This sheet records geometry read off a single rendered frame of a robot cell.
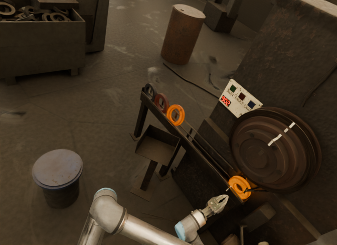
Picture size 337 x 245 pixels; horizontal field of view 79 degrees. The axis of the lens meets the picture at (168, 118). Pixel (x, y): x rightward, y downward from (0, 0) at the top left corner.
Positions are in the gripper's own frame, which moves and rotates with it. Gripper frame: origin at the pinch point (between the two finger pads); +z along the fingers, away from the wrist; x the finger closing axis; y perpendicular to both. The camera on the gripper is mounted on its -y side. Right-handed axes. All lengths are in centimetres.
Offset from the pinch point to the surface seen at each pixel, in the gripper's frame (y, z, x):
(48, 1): 14, -27, 280
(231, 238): -20.8, -6.5, -19.7
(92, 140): -60, -56, 125
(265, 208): 0.6, 14.8, -17.9
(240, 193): -6.0, 12.4, -3.0
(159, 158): -9, -19, 48
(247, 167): 24.2, 11.3, 3.5
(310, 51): 72, 51, 23
